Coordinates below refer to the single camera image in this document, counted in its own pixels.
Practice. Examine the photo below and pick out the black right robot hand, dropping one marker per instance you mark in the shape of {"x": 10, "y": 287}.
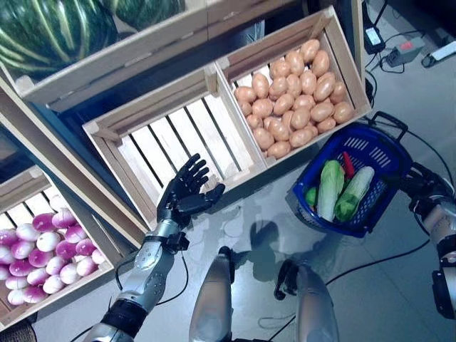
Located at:
{"x": 424, "y": 185}

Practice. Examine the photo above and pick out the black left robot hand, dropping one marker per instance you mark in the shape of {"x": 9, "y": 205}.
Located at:
{"x": 181, "y": 199}

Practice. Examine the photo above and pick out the napa cabbage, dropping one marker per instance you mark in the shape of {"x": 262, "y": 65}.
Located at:
{"x": 329, "y": 189}
{"x": 356, "y": 192}

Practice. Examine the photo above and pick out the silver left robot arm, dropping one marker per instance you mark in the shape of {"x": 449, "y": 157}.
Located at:
{"x": 149, "y": 260}

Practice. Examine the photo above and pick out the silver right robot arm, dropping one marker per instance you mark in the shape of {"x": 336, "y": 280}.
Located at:
{"x": 443, "y": 221}

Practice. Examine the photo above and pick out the blue plastic shopping basket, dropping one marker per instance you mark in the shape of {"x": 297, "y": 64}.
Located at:
{"x": 320, "y": 228}

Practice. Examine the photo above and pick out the woven wicker basket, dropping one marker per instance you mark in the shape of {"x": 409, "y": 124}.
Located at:
{"x": 16, "y": 331}

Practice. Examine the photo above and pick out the red chili pepper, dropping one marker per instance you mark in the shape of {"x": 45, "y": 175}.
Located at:
{"x": 348, "y": 164}

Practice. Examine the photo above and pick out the wooden slatted crate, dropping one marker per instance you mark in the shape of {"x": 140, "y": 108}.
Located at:
{"x": 71, "y": 288}
{"x": 124, "y": 60}
{"x": 153, "y": 101}
{"x": 352, "y": 71}

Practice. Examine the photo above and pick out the brown potato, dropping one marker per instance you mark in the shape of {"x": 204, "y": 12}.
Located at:
{"x": 310, "y": 50}
{"x": 245, "y": 95}
{"x": 279, "y": 150}
{"x": 343, "y": 112}

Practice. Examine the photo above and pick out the purple and white turnip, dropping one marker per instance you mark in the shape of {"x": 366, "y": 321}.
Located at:
{"x": 64, "y": 218}
{"x": 76, "y": 233}
{"x": 43, "y": 222}

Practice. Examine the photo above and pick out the green bell pepper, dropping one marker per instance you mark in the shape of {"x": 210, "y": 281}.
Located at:
{"x": 311, "y": 196}

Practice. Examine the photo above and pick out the wooden display shelf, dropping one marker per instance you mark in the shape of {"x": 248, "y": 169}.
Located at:
{"x": 71, "y": 167}

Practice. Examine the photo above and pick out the grey box with red label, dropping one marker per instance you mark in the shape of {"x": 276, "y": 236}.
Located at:
{"x": 409, "y": 50}

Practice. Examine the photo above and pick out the black power brick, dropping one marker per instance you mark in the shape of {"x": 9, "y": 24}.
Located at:
{"x": 374, "y": 37}

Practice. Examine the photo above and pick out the small green striped pumpkin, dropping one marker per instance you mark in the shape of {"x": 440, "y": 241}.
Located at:
{"x": 146, "y": 12}

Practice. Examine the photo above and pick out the large green striped pumpkin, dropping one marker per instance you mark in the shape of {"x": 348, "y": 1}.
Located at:
{"x": 53, "y": 32}

